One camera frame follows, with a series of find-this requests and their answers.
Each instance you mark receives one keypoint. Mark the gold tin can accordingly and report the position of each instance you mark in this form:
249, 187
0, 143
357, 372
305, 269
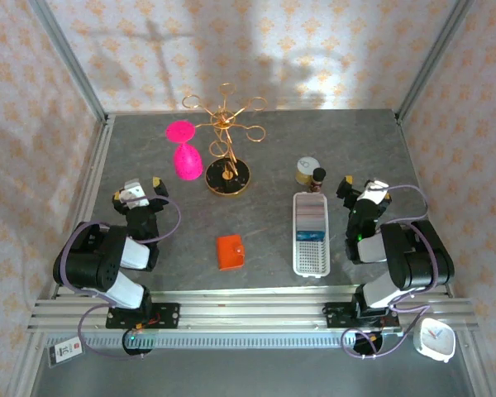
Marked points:
307, 165

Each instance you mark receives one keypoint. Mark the white alarm clock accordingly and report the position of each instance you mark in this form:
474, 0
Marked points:
435, 338

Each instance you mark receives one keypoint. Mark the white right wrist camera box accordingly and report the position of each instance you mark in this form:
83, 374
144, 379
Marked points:
374, 192

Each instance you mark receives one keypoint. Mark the aluminium table side rail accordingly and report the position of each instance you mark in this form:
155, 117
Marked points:
409, 153
93, 178

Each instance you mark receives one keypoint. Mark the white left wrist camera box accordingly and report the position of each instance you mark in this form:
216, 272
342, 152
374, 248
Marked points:
133, 191

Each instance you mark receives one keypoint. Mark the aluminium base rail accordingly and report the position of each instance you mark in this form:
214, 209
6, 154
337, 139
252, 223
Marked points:
252, 316

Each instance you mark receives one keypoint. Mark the clear sleeved label tag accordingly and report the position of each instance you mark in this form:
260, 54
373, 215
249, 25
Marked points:
66, 350

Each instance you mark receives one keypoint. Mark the black round device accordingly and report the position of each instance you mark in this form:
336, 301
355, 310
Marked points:
361, 342
137, 351

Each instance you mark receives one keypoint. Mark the aluminium frame post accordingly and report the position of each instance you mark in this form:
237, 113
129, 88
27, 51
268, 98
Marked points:
72, 62
430, 62

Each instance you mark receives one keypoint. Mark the grey striped credit card stack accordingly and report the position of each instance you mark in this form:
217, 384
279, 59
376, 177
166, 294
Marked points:
310, 213

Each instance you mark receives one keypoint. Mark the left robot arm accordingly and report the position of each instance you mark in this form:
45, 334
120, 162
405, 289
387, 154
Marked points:
87, 264

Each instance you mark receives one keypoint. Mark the white perforated plastic basket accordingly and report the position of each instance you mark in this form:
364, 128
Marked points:
312, 260

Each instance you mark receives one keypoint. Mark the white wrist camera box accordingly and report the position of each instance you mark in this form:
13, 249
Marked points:
374, 192
133, 191

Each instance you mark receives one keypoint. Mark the orange card holder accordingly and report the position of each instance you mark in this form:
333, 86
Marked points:
229, 254

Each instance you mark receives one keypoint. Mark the blue credit card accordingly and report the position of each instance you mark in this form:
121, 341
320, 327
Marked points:
310, 235

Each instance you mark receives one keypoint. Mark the small dark-capped spice bottle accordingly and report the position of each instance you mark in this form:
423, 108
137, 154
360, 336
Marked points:
319, 175

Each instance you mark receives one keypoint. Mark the pink wine glass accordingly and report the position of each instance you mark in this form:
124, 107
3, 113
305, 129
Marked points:
187, 163

